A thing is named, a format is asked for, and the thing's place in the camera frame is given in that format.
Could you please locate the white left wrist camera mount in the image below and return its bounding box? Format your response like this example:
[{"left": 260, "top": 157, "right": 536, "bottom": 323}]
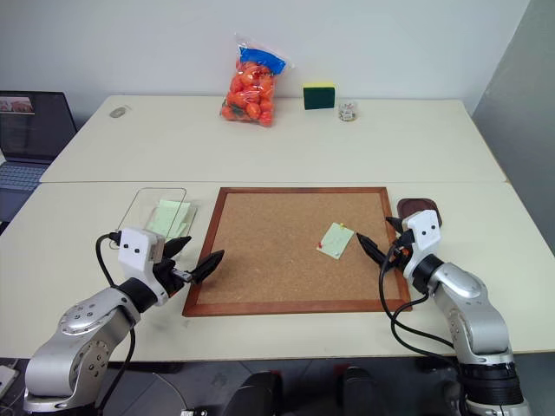
[{"left": 117, "top": 225, "right": 171, "bottom": 307}]

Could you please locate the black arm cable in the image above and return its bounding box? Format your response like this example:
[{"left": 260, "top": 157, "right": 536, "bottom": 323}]
[
  {"left": 378, "top": 245, "right": 461, "bottom": 359},
  {"left": 95, "top": 231, "right": 137, "bottom": 409}
]

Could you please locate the clear plastic box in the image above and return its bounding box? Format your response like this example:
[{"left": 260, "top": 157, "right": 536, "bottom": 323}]
[{"left": 115, "top": 186, "right": 199, "bottom": 251}]

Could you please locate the bag of orange fruit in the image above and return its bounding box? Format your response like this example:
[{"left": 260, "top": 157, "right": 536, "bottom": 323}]
[{"left": 219, "top": 30, "right": 297, "bottom": 128}]

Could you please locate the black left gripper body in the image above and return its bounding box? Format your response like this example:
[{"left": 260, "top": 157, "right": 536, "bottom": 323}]
[{"left": 151, "top": 257, "right": 194, "bottom": 301}]

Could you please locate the stack of green notes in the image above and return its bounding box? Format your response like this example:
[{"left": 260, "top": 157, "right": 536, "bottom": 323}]
[{"left": 144, "top": 198, "right": 193, "bottom": 237}]

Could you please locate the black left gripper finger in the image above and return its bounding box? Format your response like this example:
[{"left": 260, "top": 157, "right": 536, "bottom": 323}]
[
  {"left": 162, "top": 235, "right": 193, "bottom": 262},
  {"left": 190, "top": 249, "right": 226, "bottom": 286}
]

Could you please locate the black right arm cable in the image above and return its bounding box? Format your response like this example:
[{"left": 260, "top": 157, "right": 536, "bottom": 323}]
[{"left": 378, "top": 245, "right": 461, "bottom": 359}]

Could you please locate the white box with cable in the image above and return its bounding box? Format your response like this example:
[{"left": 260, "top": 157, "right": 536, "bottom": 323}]
[{"left": 0, "top": 363, "right": 19, "bottom": 399}]

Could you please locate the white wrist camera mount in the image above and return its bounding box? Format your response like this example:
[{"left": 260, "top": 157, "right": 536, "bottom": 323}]
[
  {"left": 117, "top": 225, "right": 171, "bottom": 307},
  {"left": 402, "top": 209, "right": 441, "bottom": 279}
]

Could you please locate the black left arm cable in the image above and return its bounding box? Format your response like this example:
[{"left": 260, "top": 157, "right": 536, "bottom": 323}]
[{"left": 95, "top": 231, "right": 137, "bottom": 409}]

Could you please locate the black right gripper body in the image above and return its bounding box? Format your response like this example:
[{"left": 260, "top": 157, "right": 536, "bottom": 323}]
[{"left": 384, "top": 231, "right": 416, "bottom": 270}]

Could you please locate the yellow and green sponge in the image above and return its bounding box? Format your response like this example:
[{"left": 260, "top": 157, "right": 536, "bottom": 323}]
[{"left": 302, "top": 81, "right": 337, "bottom": 112}]

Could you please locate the dark grey laptop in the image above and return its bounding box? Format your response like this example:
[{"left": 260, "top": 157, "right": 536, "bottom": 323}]
[{"left": 0, "top": 90, "right": 79, "bottom": 223}]

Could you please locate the wood-framed cork board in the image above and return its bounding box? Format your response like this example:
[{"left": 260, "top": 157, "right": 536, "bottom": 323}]
[{"left": 181, "top": 186, "right": 414, "bottom": 319}]

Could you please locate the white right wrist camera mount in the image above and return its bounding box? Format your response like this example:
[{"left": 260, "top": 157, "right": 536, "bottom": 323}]
[{"left": 402, "top": 209, "right": 441, "bottom": 279}]

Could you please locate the small glass jar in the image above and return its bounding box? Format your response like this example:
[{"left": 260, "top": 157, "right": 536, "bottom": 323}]
[{"left": 337, "top": 101, "right": 359, "bottom": 124}]

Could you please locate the brown plastic tray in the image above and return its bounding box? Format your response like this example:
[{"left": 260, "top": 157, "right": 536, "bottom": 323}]
[{"left": 395, "top": 197, "right": 445, "bottom": 229}]

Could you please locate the green paper note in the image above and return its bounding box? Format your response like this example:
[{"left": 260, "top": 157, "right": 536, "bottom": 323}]
[{"left": 317, "top": 222, "right": 355, "bottom": 261}]

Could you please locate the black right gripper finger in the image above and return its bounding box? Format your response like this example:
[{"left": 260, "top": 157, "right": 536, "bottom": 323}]
[
  {"left": 384, "top": 215, "right": 408, "bottom": 237},
  {"left": 356, "top": 232, "right": 388, "bottom": 267}
]

